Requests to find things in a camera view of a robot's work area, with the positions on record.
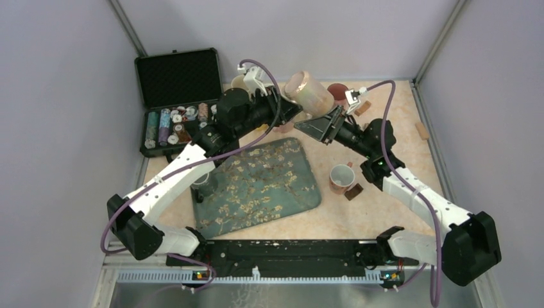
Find dark brown wooden block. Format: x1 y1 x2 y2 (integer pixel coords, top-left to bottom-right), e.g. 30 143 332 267
344 183 364 201

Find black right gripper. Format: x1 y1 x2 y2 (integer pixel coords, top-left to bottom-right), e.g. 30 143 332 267
295 104 374 159

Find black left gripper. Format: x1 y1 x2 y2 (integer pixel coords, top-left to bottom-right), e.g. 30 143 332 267
234 84 303 138

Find cream patterned mug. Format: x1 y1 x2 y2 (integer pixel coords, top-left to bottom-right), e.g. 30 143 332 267
230 74 250 92

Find light wooden block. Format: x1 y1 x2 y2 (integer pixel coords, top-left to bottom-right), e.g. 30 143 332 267
414 122 430 141

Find black upside-down mug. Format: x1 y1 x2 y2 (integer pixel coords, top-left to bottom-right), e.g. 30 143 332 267
191 173 217 203

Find black poker chip case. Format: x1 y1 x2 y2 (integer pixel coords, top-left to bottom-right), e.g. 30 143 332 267
134 48 223 158

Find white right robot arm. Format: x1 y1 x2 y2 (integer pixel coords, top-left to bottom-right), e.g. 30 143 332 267
294 110 502 286

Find red-bottomed glass mug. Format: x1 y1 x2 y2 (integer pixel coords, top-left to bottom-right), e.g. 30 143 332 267
327 83 348 107

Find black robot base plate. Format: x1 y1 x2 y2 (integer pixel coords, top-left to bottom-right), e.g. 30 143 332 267
191 239 399 278

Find teal floral serving tray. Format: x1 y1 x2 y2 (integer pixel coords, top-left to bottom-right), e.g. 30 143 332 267
191 137 322 239

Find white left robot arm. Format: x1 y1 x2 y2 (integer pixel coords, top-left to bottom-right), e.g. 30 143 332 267
103 87 302 265

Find light pink glass mug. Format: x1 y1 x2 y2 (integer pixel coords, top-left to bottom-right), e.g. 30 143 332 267
284 71 334 117

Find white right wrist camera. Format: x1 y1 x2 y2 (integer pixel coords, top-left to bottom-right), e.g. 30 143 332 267
344 87 368 115

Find terracotta upside-down mug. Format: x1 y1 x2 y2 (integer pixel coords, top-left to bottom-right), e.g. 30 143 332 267
328 162 355 194

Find pink upside-down mug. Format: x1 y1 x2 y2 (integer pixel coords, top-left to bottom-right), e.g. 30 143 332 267
273 122 294 133

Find curved brown wooden block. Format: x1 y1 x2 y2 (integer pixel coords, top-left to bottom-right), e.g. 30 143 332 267
354 101 372 117

